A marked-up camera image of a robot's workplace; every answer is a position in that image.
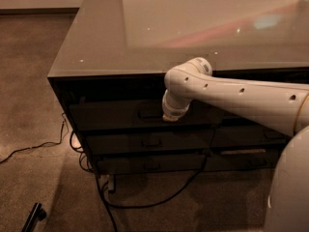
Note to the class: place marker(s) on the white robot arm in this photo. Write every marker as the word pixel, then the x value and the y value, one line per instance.
pixel 283 107

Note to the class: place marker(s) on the black object on floor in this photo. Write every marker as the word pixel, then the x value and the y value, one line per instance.
pixel 38 213

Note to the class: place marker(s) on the grey power strip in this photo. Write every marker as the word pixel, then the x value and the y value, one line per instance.
pixel 111 182

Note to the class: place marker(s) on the dark cabinet with glossy top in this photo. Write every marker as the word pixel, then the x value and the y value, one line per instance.
pixel 120 50

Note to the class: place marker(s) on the white gripper with vents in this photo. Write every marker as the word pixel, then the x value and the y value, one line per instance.
pixel 174 110

